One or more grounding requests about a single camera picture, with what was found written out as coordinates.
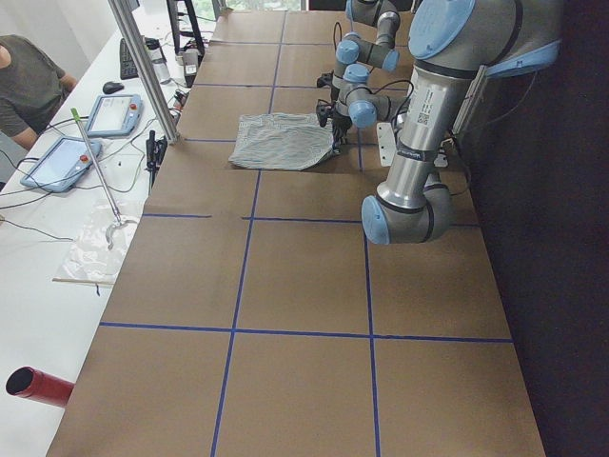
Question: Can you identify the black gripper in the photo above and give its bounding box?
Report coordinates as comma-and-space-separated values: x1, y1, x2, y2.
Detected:
315, 99, 352, 155
317, 71, 339, 103

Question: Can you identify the striped polo shirt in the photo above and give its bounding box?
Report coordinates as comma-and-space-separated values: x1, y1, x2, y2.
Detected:
228, 112, 340, 170

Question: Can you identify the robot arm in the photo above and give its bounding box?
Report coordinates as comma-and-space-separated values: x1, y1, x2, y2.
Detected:
316, 1, 563, 245
317, 1, 401, 102

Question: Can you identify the black tool on table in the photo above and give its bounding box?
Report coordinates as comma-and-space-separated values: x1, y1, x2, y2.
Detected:
146, 129, 167, 192

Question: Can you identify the black keyboard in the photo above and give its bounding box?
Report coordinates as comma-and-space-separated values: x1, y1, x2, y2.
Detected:
119, 38, 138, 80

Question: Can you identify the far blue teach pendant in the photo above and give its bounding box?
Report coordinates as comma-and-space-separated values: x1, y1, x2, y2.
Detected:
86, 94, 143, 138

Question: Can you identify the blue teach pendant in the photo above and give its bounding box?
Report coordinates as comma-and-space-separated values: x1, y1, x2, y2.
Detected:
20, 136, 92, 192
86, 94, 143, 138

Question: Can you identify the black computer mouse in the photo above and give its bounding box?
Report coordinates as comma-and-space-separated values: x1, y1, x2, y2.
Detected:
102, 81, 125, 95

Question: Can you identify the metal reacher grabber tool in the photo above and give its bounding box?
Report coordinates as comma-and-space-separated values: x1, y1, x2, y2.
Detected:
70, 108, 138, 250

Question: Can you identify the clear plastic bag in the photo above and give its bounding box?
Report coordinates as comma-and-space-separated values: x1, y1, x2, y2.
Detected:
53, 200, 143, 287

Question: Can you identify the near blue teach pendant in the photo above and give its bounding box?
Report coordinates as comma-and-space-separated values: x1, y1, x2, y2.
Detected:
20, 136, 92, 192

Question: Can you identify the seated person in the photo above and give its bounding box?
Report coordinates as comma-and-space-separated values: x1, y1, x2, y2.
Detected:
1, 34, 78, 150

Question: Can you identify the red cylinder tube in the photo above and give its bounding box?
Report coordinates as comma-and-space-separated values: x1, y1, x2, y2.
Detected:
6, 367, 74, 407

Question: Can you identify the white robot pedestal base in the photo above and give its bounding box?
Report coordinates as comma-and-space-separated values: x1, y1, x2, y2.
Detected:
376, 112, 449, 169

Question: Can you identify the aluminium frame post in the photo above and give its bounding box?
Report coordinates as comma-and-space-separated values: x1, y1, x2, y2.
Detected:
108, 0, 179, 145

